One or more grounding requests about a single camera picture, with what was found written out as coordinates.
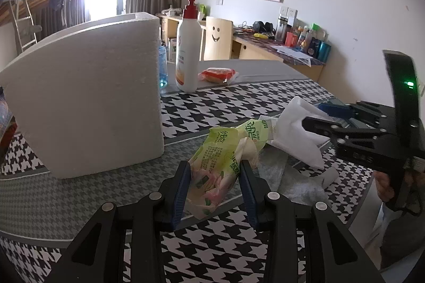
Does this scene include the houndstooth tablecloth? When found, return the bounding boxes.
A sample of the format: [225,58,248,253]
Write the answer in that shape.
[0,59,376,283]

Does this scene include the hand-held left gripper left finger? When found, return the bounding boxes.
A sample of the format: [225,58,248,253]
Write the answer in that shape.
[46,160,192,283]

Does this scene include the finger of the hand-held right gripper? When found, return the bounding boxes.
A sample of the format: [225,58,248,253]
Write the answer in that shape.
[318,101,394,127]
[302,116,396,146]

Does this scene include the green floral wipes packet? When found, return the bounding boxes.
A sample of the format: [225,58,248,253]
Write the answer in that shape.
[188,126,263,220]

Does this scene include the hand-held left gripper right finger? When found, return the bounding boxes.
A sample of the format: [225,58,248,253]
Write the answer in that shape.
[239,159,386,283]

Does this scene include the person's right hand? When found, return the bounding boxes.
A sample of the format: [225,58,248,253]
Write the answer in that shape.
[373,168,425,204]

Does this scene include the white foam box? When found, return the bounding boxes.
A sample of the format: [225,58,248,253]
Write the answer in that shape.
[0,12,165,179]

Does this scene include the black headphones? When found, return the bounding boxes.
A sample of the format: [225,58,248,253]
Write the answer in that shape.
[253,20,273,34]

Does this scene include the white lotion pump bottle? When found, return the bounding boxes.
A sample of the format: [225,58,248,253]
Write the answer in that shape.
[175,0,203,93]

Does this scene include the wooden smiley face chair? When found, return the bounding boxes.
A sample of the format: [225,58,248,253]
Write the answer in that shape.
[203,16,233,62]

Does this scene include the red snack packet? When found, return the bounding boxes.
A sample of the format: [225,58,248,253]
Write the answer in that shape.
[198,67,239,85]

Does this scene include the person's right forearm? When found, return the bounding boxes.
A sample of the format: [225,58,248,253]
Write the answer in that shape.
[379,201,425,270]

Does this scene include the clear bottle dark lid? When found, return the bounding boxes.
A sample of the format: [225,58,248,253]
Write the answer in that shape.
[275,16,289,42]

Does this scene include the printed paper sheets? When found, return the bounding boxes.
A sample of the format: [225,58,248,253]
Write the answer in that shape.
[270,44,313,67]

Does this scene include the dark patterned desk mat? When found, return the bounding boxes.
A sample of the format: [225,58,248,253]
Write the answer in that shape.
[232,29,328,66]

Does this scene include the pale grey cloth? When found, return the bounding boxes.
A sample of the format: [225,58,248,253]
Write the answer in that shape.
[257,147,337,204]

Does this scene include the white tissue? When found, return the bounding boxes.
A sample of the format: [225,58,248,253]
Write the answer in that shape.
[266,96,333,170]

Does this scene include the green white tissue packet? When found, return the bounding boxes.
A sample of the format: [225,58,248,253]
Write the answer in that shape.
[234,119,278,151]

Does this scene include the dark hanging clothes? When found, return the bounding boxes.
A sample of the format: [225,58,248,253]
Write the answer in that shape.
[48,0,67,26]

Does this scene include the row of toiletry bottles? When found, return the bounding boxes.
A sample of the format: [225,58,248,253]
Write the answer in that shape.
[287,22,333,62]

